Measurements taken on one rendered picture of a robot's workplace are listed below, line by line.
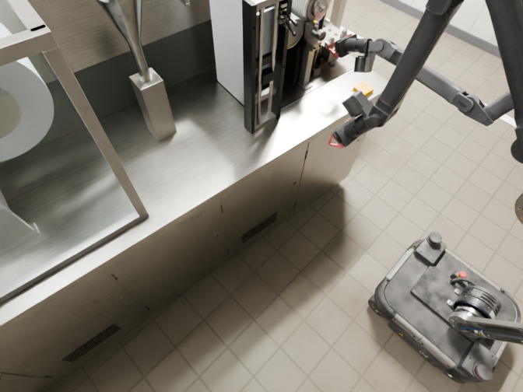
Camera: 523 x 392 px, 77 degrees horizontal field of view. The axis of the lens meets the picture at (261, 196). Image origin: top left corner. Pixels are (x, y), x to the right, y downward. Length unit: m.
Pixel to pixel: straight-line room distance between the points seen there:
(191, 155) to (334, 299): 1.21
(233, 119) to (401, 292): 1.23
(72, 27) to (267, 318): 1.62
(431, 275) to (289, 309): 0.80
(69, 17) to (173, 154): 0.56
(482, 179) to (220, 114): 2.08
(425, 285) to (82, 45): 1.89
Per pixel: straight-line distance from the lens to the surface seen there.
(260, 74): 1.28
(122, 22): 1.15
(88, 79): 1.52
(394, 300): 1.93
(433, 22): 0.90
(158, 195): 1.30
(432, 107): 3.28
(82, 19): 1.41
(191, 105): 1.58
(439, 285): 2.04
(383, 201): 2.47
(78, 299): 1.42
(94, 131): 0.91
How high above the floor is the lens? 1.96
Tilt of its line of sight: 58 degrees down
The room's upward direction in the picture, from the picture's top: 3 degrees clockwise
